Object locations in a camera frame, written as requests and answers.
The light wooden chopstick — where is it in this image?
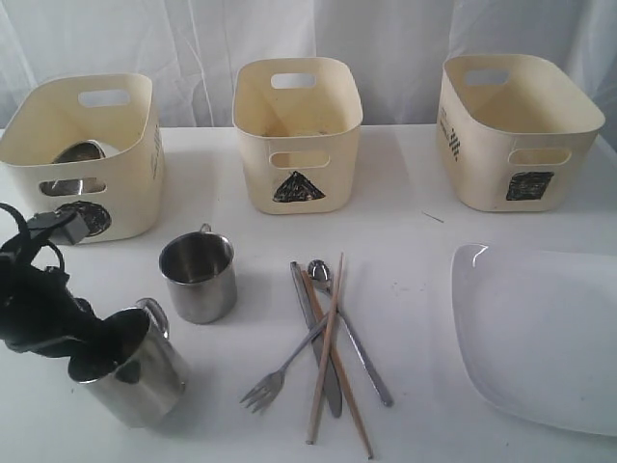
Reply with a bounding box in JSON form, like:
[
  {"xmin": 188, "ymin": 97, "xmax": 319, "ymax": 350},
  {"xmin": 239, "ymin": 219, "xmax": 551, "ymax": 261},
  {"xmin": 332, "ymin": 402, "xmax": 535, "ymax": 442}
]
[{"xmin": 306, "ymin": 253, "xmax": 344, "ymax": 445}]

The cream bin with black triangle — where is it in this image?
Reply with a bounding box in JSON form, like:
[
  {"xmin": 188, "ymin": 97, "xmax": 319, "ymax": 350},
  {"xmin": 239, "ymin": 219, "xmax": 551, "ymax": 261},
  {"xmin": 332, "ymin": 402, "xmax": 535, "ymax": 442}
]
[{"xmin": 232, "ymin": 57, "xmax": 363, "ymax": 215}]

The stainless steel bowl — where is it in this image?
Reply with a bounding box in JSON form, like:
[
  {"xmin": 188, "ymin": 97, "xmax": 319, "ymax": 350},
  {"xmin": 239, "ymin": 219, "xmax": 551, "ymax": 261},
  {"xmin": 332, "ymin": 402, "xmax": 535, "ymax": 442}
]
[{"xmin": 40, "ymin": 140, "xmax": 106, "ymax": 197}]

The cream bin with black circle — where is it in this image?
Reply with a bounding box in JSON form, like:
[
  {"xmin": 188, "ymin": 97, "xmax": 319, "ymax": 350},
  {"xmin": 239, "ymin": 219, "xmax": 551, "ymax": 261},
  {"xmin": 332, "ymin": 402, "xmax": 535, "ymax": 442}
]
[{"xmin": 1, "ymin": 73, "xmax": 165, "ymax": 244}]

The stainless steel knife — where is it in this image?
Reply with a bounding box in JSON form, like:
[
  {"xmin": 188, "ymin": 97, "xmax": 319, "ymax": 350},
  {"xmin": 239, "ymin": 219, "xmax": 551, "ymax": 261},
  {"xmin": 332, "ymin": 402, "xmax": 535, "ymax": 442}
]
[{"xmin": 289, "ymin": 261, "xmax": 342, "ymax": 418}]

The stainless steel mug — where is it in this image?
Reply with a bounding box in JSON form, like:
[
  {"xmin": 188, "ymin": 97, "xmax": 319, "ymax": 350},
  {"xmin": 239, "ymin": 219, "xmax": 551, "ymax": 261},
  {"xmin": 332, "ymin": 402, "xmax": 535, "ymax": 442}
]
[
  {"xmin": 72, "ymin": 297, "xmax": 189, "ymax": 428},
  {"xmin": 158, "ymin": 223, "xmax": 238, "ymax": 324}
]

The white square plate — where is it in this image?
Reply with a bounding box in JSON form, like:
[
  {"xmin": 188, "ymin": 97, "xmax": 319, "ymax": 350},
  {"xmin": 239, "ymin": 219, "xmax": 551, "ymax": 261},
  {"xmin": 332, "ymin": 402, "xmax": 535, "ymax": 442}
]
[{"xmin": 451, "ymin": 244, "xmax": 616, "ymax": 437}]

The stainless steel spoon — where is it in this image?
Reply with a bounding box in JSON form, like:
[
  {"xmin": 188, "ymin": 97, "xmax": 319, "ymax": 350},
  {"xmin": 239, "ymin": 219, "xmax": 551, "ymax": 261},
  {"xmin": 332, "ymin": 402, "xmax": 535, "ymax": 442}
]
[{"xmin": 307, "ymin": 259, "xmax": 394, "ymax": 407}]

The white curtain backdrop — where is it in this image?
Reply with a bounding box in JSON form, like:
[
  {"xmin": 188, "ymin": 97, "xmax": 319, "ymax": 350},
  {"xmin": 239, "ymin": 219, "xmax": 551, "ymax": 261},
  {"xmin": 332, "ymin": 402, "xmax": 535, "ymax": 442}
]
[{"xmin": 1, "ymin": 1, "xmax": 616, "ymax": 130}]

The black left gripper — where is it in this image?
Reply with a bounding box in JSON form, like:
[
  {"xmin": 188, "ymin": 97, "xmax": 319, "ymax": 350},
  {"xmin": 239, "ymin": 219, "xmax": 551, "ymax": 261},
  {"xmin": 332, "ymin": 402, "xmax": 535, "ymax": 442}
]
[{"xmin": 1, "ymin": 236, "xmax": 145, "ymax": 383}]

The stainless steel fork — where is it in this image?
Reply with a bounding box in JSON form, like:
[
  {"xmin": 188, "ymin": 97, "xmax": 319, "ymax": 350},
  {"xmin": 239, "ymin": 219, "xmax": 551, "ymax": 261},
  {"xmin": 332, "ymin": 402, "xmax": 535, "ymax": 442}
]
[{"xmin": 239, "ymin": 316, "xmax": 327, "ymax": 414}]

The white ceramic bowl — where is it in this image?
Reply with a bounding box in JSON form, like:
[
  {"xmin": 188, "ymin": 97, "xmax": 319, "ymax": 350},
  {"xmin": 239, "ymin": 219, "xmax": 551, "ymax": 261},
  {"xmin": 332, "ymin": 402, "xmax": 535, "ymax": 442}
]
[{"xmin": 93, "ymin": 140, "xmax": 120, "ymax": 158}]

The cream bin with black square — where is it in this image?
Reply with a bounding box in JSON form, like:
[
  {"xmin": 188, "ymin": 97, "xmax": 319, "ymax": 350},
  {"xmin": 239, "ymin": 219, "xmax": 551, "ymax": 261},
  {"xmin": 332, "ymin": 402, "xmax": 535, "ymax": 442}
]
[{"xmin": 436, "ymin": 54, "xmax": 605, "ymax": 212}]

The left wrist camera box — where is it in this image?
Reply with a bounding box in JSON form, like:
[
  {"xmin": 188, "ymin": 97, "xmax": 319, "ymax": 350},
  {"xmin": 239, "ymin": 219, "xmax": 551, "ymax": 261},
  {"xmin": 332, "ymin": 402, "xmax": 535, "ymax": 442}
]
[{"xmin": 26, "ymin": 210, "xmax": 90, "ymax": 245}]

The brown wooden chopstick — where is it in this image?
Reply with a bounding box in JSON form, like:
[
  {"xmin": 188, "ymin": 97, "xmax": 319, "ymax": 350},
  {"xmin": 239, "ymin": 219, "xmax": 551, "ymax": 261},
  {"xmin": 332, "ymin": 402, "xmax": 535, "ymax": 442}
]
[{"xmin": 301, "ymin": 270, "xmax": 374, "ymax": 460}]

